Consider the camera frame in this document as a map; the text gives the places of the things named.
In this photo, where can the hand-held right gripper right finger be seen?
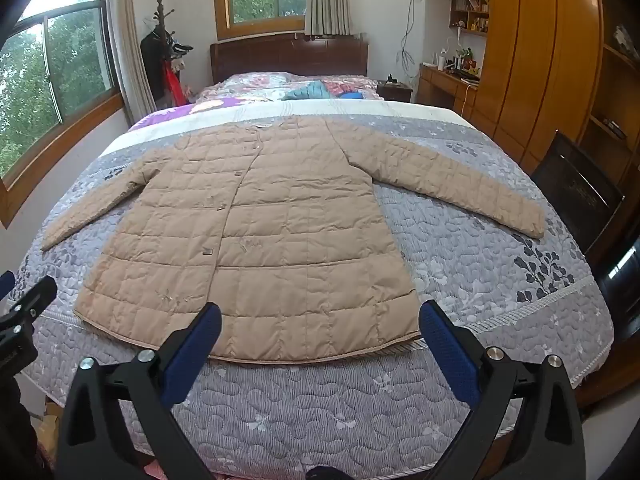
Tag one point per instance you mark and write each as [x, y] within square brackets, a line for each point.
[450, 355]

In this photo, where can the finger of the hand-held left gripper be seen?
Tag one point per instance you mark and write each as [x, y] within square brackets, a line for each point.
[37, 296]
[6, 284]

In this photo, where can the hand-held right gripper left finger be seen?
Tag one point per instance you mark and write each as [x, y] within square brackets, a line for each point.
[192, 355]

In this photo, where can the beige quilted jacket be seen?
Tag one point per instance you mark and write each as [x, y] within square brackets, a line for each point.
[280, 240]

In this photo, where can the grey floral bedspread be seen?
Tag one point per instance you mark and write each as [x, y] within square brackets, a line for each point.
[475, 260]

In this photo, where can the black chair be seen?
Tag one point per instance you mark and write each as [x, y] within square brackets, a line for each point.
[575, 190]

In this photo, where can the large wooden framed window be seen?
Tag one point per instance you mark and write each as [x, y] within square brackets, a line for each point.
[75, 50]

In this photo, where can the purple printed sheet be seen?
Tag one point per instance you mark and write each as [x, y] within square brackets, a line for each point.
[200, 109]

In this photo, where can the red hanging garment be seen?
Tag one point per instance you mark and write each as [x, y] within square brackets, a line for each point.
[172, 85]

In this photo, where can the cream quilted blanket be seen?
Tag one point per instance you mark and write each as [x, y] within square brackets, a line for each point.
[350, 109]

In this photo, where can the beige long curtain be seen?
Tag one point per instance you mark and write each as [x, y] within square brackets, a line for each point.
[127, 45]

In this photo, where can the dark wooden nightstand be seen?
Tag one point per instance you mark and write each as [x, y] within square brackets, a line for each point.
[394, 92]

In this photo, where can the blue cloth bundle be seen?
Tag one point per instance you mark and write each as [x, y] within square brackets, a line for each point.
[351, 96]

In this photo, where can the pink floral blanket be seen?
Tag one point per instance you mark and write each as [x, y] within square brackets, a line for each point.
[260, 82]

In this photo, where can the teal quilted garment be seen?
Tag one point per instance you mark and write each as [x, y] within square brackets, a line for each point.
[307, 91]

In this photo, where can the wooden open shelf unit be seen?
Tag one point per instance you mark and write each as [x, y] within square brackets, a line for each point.
[612, 105]

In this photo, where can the wooden wardrobe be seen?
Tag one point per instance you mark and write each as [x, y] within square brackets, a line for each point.
[530, 60]

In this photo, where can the wooden coat rack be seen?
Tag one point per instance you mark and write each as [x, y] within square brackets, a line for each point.
[161, 15]

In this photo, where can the dark wooden headboard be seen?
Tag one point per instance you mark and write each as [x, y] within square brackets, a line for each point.
[287, 57]

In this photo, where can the wall shelf with books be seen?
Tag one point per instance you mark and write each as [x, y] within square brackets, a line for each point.
[470, 12]

